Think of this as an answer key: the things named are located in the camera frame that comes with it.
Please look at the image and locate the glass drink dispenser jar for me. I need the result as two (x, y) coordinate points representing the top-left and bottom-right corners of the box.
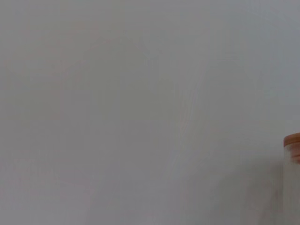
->
(282, 140), (300, 225)

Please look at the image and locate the round bamboo jar lid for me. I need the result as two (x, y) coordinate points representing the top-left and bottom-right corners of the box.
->
(283, 133), (300, 164)

